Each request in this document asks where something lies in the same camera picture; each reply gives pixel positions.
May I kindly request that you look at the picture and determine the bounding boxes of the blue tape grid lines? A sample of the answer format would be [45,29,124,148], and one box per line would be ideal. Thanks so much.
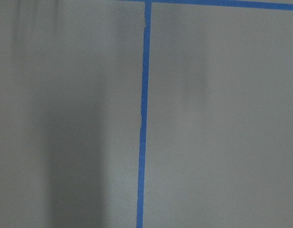
[137,0,293,228]

